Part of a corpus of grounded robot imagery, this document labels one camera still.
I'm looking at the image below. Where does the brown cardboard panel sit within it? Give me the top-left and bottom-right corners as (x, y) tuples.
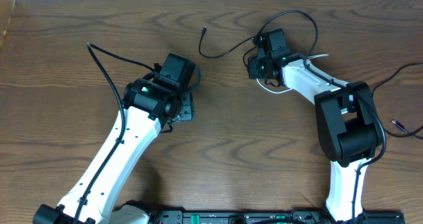
(0, 0), (16, 48)

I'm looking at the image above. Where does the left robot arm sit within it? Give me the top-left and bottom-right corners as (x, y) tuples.
(32, 78), (195, 223)

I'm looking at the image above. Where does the black usb cable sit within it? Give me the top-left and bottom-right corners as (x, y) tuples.
(371, 63), (423, 139)
(198, 26), (258, 69)

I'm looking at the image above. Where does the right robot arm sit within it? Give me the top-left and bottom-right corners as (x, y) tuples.
(246, 54), (387, 223)

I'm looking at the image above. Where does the white usb cable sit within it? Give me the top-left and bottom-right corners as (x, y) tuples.
(256, 54), (330, 94)

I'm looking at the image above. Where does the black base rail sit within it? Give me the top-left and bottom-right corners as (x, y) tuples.
(112, 200), (406, 224)

